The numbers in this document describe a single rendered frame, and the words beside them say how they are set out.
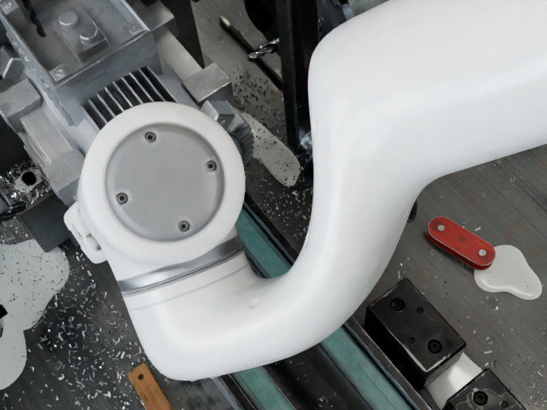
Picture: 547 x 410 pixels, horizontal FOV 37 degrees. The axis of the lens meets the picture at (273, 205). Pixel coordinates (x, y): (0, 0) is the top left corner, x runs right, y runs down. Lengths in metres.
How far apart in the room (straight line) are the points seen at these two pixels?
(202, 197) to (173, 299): 0.07
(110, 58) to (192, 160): 0.34
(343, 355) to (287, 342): 0.41
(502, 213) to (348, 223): 0.67
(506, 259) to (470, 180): 0.11
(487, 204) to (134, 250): 0.69
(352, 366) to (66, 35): 0.42
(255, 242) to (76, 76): 0.27
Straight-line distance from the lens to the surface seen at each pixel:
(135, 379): 0.97
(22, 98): 0.84
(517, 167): 1.08
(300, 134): 0.81
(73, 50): 0.79
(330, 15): 0.82
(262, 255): 0.88
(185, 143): 0.42
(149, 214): 0.42
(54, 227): 1.02
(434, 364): 0.90
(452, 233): 1.01
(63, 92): 0.75
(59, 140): 0.81
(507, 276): 1.01
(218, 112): 0.76
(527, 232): 1.05
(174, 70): 0.83
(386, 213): 0.40
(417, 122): 0.37
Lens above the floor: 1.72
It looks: 63 degrees down
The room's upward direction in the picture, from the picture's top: 7 degrees counter-clockwise
